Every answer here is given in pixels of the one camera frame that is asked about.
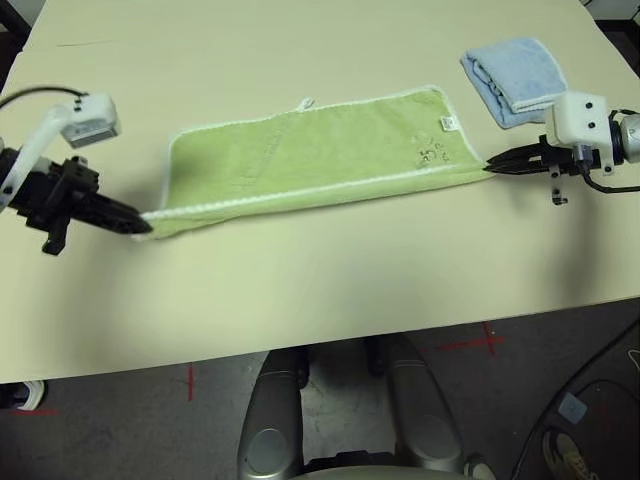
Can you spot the yellow and black sneaker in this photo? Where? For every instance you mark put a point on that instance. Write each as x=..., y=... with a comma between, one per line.
x=570, y=455

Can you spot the grey robot right leg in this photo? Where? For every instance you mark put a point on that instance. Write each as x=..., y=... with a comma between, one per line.
x=420, y=410

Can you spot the small blue-grey square pad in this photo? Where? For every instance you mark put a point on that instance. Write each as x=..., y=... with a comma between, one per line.
x=573, y=406

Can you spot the folded light blue towel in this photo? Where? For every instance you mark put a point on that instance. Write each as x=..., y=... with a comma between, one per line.
x=515, y=70

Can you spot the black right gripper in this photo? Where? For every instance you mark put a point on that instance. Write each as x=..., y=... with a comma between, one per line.
x=570, y=161

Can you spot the grey robot left leg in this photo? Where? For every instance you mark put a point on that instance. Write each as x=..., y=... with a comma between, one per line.
x=275, y=410

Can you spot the green towel with white trim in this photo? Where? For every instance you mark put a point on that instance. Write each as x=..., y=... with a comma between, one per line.
x=300, y=155

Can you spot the short red tape strip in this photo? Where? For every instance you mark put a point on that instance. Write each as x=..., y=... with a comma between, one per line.
x=32, y=412

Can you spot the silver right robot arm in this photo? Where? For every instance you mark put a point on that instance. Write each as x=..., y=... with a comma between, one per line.
x=630, y=137

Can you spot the white shoe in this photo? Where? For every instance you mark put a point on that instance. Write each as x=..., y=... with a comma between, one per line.
x=27, y=395

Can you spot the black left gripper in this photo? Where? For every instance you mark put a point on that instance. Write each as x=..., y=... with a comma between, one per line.
x=60, y=190

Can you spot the grey robot leg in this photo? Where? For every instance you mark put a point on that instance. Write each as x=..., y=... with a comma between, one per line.
x=275, y=410
x=420, y=410

